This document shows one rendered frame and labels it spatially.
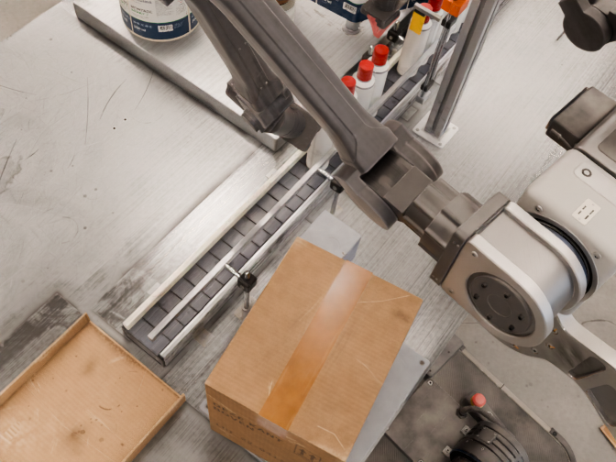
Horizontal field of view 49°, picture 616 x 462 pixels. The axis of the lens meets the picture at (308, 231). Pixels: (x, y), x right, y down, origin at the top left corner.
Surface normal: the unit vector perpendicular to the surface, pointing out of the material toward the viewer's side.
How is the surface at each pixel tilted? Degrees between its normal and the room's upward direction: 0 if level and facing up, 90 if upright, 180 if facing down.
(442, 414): 0
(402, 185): 21
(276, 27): 47
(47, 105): 0
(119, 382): 0
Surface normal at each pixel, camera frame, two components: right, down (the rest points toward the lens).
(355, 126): 0.33, 0.25
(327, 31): 0.09, -0.51
